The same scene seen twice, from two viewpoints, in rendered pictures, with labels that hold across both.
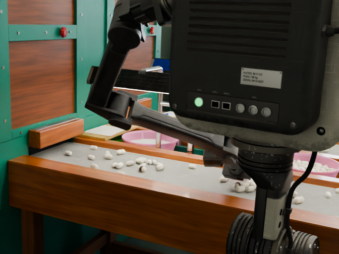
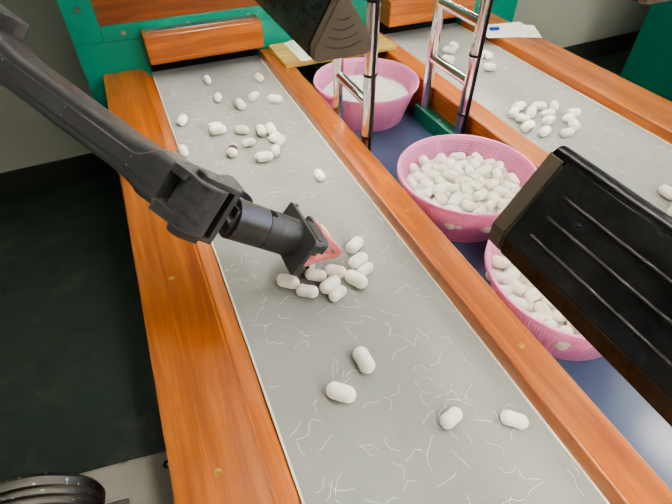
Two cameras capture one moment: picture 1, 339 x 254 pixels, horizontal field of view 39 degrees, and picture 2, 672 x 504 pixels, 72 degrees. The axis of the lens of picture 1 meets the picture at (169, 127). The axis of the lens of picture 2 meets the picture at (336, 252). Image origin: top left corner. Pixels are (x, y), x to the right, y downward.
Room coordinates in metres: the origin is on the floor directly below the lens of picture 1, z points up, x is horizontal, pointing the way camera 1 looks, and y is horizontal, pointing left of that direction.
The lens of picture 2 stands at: (1.27, -0.63, 1.28)
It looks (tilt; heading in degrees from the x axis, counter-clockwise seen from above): 44 degrees down; 43
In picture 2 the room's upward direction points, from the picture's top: straight up
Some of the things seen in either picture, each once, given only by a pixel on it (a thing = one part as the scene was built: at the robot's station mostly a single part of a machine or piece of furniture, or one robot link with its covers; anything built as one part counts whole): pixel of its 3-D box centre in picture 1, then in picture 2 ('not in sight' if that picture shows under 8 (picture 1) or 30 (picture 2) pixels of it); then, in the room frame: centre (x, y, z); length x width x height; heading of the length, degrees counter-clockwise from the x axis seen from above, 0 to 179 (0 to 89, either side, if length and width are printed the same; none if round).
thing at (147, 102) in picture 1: (134, 107); (428, 5); (2.58, 0.20, 0.83); 0.30 x 0.06 x 0.07; 156
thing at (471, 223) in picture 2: not in sight; (463, 190); (1.98, -0.31, 0.72); 0.27 x 0.27 x 0.10
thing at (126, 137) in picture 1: (150, 146); (365, 96); (2.16, 0.09, 0.72); 0.27 x 0.27 x 0.10
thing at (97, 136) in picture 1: (110, 130); (332, 47); (2.25, 0.29, 0.77); 0.33 x 0.15 x 0.01; 156
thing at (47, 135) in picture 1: (57, 131); (204, 38); (1.96, 0.47, 0.83); 0.30 x 0.06 x 0.07; 156
